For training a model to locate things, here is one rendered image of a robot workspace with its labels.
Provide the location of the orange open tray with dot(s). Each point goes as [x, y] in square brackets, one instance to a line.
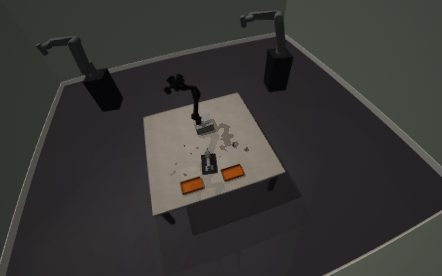
[191, 185]
[232, 172]

